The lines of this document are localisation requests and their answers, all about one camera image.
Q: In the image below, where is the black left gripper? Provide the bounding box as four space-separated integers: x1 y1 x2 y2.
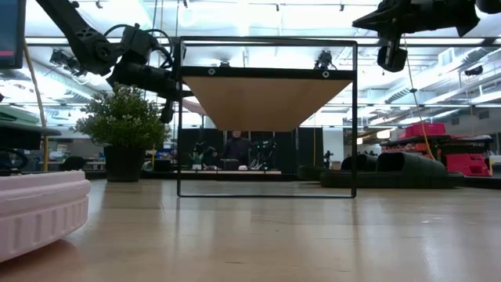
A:
146 72 194 101

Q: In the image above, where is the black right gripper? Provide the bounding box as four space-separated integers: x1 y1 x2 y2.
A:
351 0 481 39

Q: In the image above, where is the pink slide sandal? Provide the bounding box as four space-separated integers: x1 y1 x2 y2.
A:
0 169 92 264

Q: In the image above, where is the small background plant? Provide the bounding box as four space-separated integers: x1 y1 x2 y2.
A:
189 151 205 171

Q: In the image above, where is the green plant in black pot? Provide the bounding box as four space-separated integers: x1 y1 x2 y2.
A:
72 81 172 183

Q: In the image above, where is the person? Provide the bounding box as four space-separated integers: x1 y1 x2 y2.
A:
222 130 254 172

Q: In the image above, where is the light background table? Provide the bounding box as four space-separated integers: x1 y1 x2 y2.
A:
178 168 283 175

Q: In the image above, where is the overhead light bar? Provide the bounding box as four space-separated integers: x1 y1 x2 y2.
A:
23 36 501 48

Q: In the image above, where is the red plastic bin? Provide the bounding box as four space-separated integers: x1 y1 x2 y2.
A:
445 152 493 177
397 122 447 140

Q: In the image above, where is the ceiling spotlight cluster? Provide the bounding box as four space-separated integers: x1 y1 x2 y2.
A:
49 49 89 78

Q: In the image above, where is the black partition panel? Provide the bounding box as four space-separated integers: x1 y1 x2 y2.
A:
178 127 325 175

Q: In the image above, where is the black office chair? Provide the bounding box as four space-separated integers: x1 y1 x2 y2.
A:
58 155 90 172

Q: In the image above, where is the dark monitor screen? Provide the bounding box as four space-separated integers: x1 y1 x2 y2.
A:
0 0 27 71

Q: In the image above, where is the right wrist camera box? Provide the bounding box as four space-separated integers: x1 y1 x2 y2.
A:
377 35 409 74

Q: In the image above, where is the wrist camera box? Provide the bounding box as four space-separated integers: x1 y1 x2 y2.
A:
377 35 409 74
119 23 175 70

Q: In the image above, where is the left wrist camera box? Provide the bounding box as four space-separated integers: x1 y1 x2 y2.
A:
119 23 175 70

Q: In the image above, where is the wooden shelf with black frame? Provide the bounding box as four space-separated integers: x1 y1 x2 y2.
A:
176 36 359 199

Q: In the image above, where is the thin yellow cable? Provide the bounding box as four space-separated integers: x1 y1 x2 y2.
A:
402 34 436 161

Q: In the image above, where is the yellow hose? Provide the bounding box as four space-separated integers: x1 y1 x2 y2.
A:
22 38 51 172

